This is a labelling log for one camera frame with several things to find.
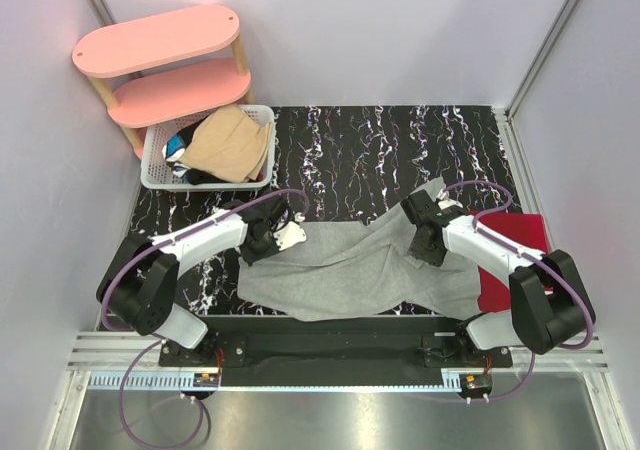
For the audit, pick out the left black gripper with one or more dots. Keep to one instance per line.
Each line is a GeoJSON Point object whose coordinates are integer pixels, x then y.
{"type": "Point", "coordinates": [251, 257]}

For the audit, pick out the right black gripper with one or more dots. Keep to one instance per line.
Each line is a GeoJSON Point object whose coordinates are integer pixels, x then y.
{"type": "Point", "coordinates": [434, 258]}

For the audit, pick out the grey t shirt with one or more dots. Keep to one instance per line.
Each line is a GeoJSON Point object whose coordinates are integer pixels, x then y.
{"type": "Point", "coordinates": [349, 270]}

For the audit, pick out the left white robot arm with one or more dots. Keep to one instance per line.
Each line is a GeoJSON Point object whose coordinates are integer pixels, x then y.
{"type": "Point", "coordinates": [140, 284]}

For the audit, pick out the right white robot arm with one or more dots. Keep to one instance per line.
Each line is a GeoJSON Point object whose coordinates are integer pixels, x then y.
{"type": "Point", "coordinates": [549, 305]}

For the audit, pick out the white plastic basket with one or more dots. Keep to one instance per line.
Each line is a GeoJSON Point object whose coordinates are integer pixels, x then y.
{"type": "Point", "coordinates": [157, 175]}

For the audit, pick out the beige t shirt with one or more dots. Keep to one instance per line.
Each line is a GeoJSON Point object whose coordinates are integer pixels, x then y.
{"type": "Point", "coordinates": [229, 145]}

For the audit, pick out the black blue white garment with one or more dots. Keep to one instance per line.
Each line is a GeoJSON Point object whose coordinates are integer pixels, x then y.
{"type": "Point", "coordinates": [173, 151]}

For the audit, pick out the pink three-tier shelf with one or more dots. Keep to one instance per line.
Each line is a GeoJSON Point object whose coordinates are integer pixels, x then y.
{"type": "Point", "coordinates": [165, 66]}

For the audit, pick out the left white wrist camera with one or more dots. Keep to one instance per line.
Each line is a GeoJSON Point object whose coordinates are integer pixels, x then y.
{"type": "Point", "coordinates": [291, 234]}

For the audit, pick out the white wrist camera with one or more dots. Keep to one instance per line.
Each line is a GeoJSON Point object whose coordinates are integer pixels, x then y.
{"type": "Point", "coordinates": [447, 205]}
{"type": "Point", "coordinates": [291, 234]}

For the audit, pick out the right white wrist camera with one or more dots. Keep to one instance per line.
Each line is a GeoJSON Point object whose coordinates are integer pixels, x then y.
{"type": "Point", "coordinates": [447, 205]}

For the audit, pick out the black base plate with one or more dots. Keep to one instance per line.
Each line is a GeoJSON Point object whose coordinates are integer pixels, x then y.
{"type": "Point", "coordinates": [384, 352]}

